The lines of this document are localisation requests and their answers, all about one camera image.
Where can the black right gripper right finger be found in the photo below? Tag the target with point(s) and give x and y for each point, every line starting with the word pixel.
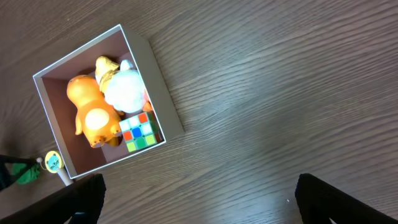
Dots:
pixel 320 202

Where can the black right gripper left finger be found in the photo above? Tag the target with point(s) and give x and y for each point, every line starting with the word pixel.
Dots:
pixel 80 202

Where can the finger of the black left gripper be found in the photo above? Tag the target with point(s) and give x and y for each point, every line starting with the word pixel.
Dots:
pixel 7 175

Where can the green round disc toy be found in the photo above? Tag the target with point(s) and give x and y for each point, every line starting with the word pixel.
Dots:
pixel 29 176

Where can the yellow wooden rattle drum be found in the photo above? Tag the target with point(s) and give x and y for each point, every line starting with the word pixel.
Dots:
pixel 53 163

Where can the orange dinosaur toy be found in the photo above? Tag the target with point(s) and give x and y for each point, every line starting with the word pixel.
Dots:
pixel 95 118

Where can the colourful puzzle cube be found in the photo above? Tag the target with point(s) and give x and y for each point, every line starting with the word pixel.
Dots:
pixel 141 131

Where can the white plush duck toy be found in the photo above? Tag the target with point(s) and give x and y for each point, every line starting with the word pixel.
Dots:
pixel 122 85

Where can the white cardboard box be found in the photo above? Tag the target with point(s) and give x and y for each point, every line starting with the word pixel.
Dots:
pixel 117 43

